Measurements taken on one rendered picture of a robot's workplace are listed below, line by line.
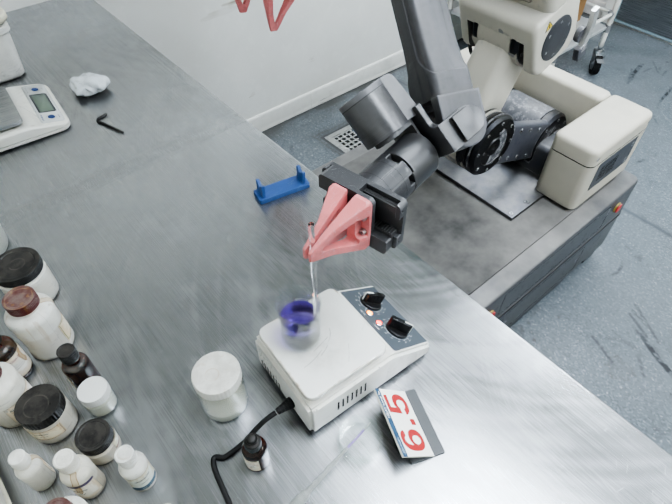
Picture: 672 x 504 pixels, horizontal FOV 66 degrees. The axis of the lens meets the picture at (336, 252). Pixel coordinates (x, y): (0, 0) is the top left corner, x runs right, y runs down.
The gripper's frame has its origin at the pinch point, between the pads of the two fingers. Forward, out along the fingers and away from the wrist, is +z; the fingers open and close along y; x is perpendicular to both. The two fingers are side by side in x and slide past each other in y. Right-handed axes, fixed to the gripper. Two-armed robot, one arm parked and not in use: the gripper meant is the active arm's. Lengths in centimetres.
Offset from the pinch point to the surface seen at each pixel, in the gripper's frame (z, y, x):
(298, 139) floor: -111, -108, 102
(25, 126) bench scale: -4, -79, 22
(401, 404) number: -2.4, 11.7, 23.7
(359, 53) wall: -163, -114, 86
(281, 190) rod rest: -23.4, -28.5, 24.7
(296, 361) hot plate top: 4.0, 0.1, 16.5
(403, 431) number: 0.9, 14.0, 22.4
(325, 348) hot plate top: 0.5, 1.7, 16.5
